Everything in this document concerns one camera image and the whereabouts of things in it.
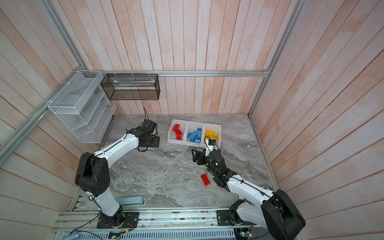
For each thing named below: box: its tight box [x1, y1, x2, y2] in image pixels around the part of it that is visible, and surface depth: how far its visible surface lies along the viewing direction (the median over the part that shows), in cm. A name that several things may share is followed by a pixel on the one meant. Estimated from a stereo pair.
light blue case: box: [117, 196, 146, 207], surface depth 80 cm
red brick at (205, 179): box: [200, 174, 211, 187], surface depth 87 cm
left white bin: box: [167, 119, 189, 145], surface depth 106 cm
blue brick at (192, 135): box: [187, 131, 198, 140], surface depth 103 cm
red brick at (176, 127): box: [173, 123, 180, 132], surface depth 110 cm
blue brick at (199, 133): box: [196, 130, 202, 139], surface depth 106 cm
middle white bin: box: [184, 121, 205, 147], surface depth 103 cm
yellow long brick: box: [205, 129, 215, 136], surface depth 109 cm
